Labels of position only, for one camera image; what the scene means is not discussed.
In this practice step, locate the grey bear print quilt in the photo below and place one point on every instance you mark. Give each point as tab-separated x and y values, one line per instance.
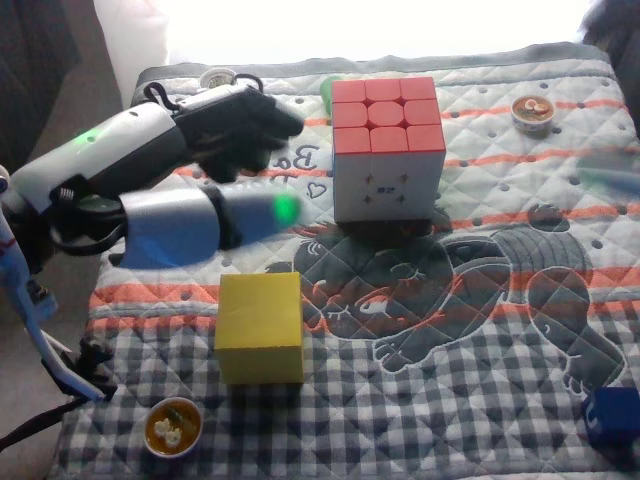
400	350

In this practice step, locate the toy bowl with eggs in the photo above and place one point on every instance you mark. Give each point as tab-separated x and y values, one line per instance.
532	114

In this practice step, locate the Rubik's cube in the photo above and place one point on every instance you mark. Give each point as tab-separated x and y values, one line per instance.
387	155

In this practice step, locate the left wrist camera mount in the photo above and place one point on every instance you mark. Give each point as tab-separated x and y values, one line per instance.
20	282

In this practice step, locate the blue block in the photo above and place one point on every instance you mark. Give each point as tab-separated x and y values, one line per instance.
614	419

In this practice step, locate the toy bowl of noodles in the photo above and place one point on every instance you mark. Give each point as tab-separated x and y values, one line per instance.
216	77

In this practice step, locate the toy bowl of orange soup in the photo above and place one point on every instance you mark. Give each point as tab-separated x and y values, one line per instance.
172	429

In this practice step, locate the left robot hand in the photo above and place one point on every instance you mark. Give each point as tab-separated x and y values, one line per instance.
125	140

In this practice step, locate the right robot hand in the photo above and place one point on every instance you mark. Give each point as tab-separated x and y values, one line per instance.
607	176

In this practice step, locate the yellow block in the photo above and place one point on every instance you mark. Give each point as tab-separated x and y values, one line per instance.
260	325

